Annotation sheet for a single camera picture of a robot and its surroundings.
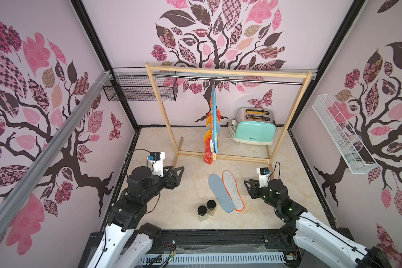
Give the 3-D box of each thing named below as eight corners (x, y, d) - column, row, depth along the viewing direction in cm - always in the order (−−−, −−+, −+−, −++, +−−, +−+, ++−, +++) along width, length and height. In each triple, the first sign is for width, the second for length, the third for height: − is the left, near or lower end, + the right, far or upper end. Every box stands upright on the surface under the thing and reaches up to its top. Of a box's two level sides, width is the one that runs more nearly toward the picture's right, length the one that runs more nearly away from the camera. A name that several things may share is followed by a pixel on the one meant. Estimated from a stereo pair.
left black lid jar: (198, 221, 81) (197, 215, 73) (198, 212, 84) (198, 205, 76) (207, 221, 81) (207, 215, 73) (207, 211, 84) (207, 205, 76)
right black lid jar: (206, 216, 83) (206, 209, 75) (206, 206, 86) (206, 199, 78) (215, 216, 83) (216, 209, 75) (215, 206, 86) (216, 199, 78)
